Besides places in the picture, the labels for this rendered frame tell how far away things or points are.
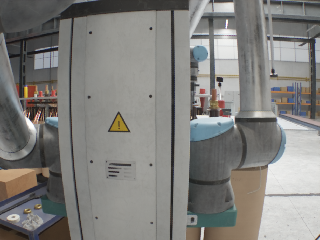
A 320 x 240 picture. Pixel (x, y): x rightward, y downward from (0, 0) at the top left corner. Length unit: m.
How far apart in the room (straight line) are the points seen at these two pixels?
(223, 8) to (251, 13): 9.11
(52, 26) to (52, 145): 11.73
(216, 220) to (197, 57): 0.84
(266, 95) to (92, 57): 0.54
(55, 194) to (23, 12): 0.64
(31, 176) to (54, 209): 1.30
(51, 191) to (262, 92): 0.76
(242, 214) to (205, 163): 1.01
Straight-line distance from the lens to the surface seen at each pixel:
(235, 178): 1.57
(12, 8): 0.30
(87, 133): 0.63
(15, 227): 1.35
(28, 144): 0.76
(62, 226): 1.54
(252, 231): 1.77
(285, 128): 1.44
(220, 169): 0.73
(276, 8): 10.28
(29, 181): 2.15
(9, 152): 0.75
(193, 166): 0.73
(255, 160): 0.80
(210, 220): 0.78
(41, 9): 0.31
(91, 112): 0.62
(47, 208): 0.90
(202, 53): 1.32
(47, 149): 0.79
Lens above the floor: 1.53
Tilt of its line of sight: 6 degrees down
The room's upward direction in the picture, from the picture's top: straight up
